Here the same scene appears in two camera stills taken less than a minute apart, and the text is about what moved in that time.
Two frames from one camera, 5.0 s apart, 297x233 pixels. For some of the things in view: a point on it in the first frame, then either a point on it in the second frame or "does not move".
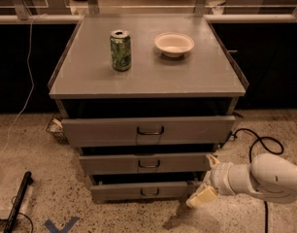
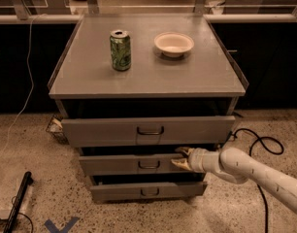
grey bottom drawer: (120, 191) does not move
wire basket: (55, 126) does not move
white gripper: (218, 176) → (196, 159)
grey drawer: (144, 163) does not move
